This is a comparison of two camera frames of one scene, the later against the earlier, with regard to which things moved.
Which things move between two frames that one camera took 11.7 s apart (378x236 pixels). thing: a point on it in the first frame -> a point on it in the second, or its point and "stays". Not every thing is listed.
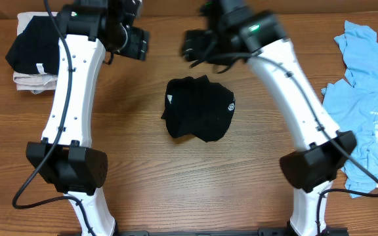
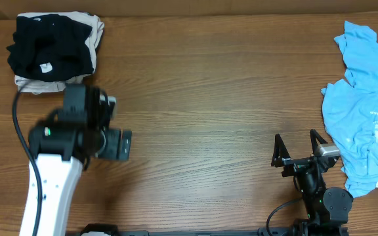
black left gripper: [139, 46] -> [111, 149]
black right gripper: [199, 45] -> [280, 157]
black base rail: [276, 231] stays
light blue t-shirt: [366, 107] stays
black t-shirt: [195, 106] -> [50, 47]
